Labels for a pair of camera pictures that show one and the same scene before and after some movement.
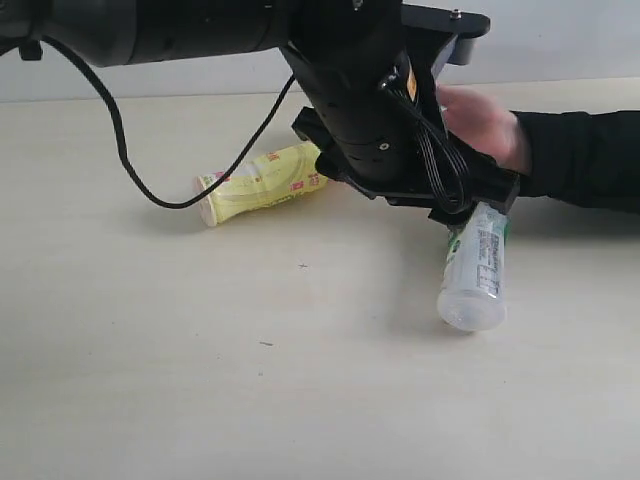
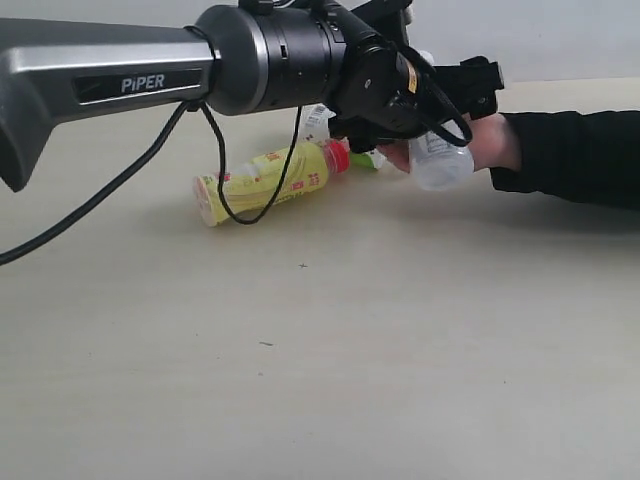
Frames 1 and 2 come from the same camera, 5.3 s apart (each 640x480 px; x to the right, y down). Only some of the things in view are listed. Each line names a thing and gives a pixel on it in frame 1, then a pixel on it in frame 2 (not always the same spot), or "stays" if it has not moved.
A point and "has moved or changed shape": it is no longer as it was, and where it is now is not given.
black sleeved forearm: x=588 y=159 stays
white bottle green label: x=472 y=293 has moved or changed shape
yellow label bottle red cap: x=268 y=178 stays
